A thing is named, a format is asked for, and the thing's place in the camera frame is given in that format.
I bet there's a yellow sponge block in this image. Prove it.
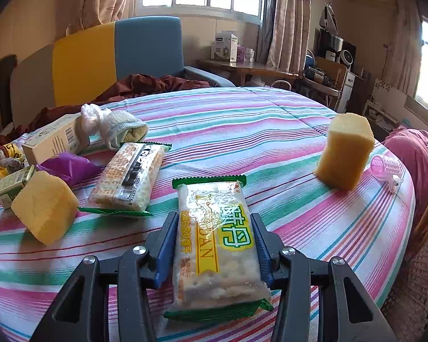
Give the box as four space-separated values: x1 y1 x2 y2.
11 171 79 245
315 113 375 191

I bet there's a green white cracker packet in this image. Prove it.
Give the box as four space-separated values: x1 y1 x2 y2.
164 175 274 322

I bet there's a wicker chair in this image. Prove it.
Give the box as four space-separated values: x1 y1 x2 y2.
382 206 428 341

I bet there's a small green tea box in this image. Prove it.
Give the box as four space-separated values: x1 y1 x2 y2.
0 165 35 209

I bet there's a purple snack packet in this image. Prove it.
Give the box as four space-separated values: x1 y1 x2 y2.
36 152 102 187

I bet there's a yellow plush toy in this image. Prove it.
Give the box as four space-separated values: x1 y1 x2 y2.
0 143 26 180

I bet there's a pink quilt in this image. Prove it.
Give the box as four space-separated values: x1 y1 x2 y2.
383 128 428 227

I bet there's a white cardboard box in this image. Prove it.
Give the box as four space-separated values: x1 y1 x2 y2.
22 113 90 165

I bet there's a striped bed sheet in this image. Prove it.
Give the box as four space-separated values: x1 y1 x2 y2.
0 87 415 341

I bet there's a dark red blanket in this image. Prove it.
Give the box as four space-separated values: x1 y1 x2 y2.
0 74 211 148

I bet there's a tricolour headboard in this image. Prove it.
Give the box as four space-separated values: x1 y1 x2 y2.
11 16 184 126

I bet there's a wooden desk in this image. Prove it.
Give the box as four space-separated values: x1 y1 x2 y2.
196 60 301 87

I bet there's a white appliance box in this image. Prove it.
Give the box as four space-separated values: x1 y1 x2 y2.
211 31 238 63

